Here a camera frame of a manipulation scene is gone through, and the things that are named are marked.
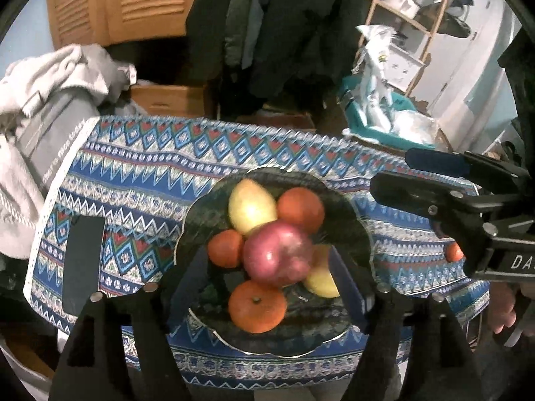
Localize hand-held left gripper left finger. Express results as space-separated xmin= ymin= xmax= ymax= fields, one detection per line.
xmin=48 ymin=243 xmax=212 ymax=401

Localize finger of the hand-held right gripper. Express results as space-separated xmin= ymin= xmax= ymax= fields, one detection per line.
xmin=369 ymin=170 xmax=508 ymax=268
xmin=405 ymin=147 xmax=535 ymax=181

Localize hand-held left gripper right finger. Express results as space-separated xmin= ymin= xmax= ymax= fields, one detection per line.
xmin=327 ymin=245 xmax=486 ymax=401

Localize small orange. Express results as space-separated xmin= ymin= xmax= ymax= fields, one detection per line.
xmin=444 ymin=241 xmax=465 ymax=263
xmin=207 ymin=229 xmax=246 ymax=269

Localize scalloped glass plate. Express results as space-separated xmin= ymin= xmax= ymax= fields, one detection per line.
xmin=173 ymin=166 xmax=376 ymax=357

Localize orange with stem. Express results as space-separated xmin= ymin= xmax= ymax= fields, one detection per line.
xmin=228 ymin=280 xmax=288 ymax=335

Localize red apple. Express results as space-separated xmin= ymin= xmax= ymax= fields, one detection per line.
xmin=242 ymin=221 xmax=315 ymax=288

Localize large orange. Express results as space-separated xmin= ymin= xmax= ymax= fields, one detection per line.
xmin=277 ymin=186 xmax=327 ymax=235

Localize person's right hand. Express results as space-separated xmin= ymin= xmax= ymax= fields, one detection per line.
xmin=488 ymin=280 xmax=521 ymax=336

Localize clear plastic bag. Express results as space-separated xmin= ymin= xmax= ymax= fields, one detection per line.
xmin=392 ymin=110 xmax=439 ymax=143

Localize teal plastic bin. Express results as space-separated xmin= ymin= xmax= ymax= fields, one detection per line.
xmin=338 ymin=74 xmax=433 ymax=148

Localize white patterned bag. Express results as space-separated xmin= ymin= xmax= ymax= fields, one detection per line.
xmin=354 ymin=24 xmax=403 ymax=131

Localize black phone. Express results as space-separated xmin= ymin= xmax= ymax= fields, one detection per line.
xmin=62 ymin=216 xmax=106 ymax=316

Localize blue patterned tablecloth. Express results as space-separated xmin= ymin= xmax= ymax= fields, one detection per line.
xmin=23 ymin=114 xmax=493 ymax=390

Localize wooden shelf rack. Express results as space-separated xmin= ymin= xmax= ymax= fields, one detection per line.
xmin=363 ymin=0 xmax=455 ymax=98

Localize black hat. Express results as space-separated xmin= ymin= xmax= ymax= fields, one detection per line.
xmin=418 ymin=0 xmax=474 ymax=39

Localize white pot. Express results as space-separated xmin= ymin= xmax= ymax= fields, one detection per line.
xmin=377 ymin=0 xmax=421 ymax=18

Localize white knit cloth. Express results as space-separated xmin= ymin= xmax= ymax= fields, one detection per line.
xmin=0 ymin=44 xmax=126 ymax=260

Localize dark hanging clothes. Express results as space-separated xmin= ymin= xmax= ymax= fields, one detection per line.
xmin=185 ymin=0 xmax=365 ymax=103

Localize wooden louvered cabinet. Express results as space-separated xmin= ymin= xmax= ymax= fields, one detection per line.
xmin=46 ymin=0 xmax=198 ymax=47

